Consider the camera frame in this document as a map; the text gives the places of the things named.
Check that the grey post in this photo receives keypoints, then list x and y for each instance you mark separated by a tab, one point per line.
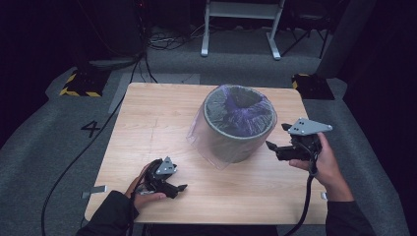
344	39

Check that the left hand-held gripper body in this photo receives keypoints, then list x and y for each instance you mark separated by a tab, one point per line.
166	167

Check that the person's right hand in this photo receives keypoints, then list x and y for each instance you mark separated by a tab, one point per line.
327	170

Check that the white metal stand frame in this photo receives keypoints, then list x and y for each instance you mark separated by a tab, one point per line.
242	10

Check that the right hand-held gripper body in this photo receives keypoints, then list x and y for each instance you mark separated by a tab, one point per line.
308	127

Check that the black yellow striped base plate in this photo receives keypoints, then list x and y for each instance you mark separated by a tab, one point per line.
314	88
85	83

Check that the person's left hand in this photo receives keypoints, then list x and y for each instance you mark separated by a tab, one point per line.
146	198

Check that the metal table bracket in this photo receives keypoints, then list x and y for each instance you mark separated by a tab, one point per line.
324	196
96	189

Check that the black tripod stand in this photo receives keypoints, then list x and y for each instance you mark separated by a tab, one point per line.
308	19

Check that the black equipment stand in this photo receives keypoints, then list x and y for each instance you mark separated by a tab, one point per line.
114	32

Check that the purple plastic trash bag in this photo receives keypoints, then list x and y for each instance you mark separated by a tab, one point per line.
242	114

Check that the green plastic trash bin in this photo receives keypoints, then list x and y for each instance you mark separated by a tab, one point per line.
236	149

